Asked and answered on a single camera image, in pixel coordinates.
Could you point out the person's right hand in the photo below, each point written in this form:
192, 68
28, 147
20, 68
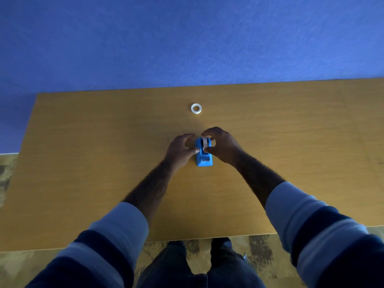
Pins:
225, 148

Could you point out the person's left hand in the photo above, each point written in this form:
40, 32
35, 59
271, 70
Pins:
177, 152

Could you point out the person's left thumb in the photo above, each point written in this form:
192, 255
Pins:
193, 151

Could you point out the person's right thumb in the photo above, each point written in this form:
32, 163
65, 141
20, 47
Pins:
209, 149

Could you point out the clear tape roll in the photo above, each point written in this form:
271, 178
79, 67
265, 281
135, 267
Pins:
205, 143

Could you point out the blue tape dispenser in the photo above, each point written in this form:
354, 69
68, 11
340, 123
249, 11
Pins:
204, 160

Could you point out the person's left forearm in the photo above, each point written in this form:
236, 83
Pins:
141, 203

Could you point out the person's right forearm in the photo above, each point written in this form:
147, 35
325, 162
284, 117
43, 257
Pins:
276, 194

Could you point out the white tape roll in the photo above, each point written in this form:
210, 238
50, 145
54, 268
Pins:
196, 108

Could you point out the person's dark trousers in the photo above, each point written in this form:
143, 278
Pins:
216, 272

